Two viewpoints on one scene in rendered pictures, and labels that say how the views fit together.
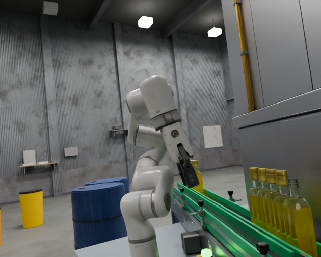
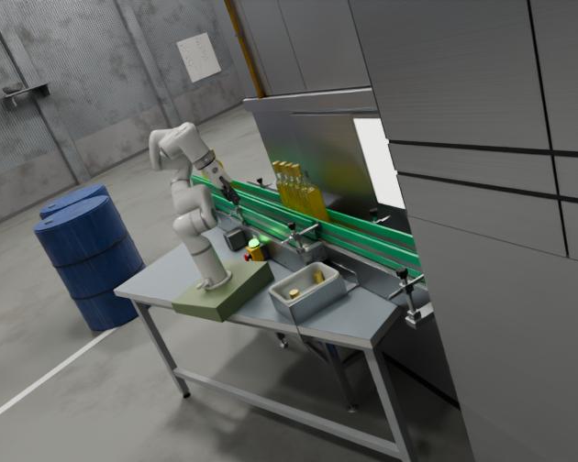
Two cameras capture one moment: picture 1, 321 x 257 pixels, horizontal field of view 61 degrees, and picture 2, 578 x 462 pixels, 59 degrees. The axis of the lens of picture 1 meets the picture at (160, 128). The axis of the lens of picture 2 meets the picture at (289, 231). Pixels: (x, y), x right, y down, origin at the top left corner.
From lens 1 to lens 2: 1.09 m
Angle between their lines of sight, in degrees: 28
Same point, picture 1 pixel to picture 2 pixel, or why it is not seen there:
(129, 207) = (184, 229)
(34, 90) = not seen: outside the picture
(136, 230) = (195, 245)
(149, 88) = (185, 142)
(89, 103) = not seen: outside the picture
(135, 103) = (172, 151)
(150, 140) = (175, 162)
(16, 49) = not seen: outside the picture
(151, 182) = (194, 203)
